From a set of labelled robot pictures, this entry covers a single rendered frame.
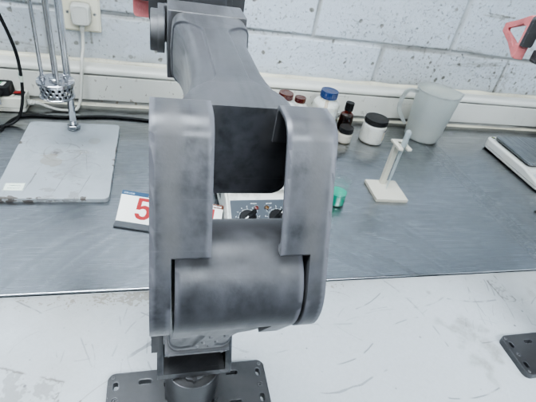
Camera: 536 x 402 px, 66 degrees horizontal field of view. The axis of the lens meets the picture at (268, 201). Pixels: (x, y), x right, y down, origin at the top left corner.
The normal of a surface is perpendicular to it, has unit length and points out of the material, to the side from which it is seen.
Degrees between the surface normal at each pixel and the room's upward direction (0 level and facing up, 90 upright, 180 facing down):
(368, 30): 90
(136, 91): 90
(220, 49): 0
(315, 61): 90
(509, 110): 90
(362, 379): 0
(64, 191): 0
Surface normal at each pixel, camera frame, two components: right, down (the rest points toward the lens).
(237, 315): 0.21, 0.59
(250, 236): 0.18, -0.69
